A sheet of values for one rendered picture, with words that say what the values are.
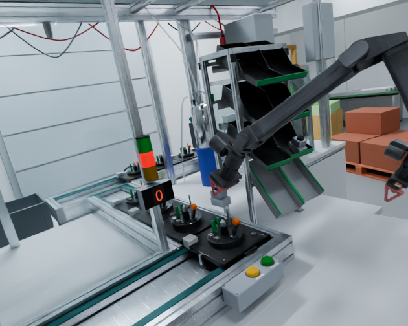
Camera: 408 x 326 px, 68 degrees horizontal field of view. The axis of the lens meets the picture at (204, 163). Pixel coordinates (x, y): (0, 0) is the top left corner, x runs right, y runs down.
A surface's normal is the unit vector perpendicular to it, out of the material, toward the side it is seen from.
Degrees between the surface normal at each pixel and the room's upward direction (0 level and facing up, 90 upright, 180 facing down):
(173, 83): 90
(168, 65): 90
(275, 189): 45
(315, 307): 0
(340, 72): 82
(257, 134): 75
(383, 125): 90
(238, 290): 0
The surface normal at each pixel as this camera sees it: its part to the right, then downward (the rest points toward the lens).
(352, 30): -0.69, 0.30
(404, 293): -0.17, -0.95
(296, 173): 0.22, -0.57
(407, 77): -0.56, 0.02
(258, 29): 0.62, 0.10
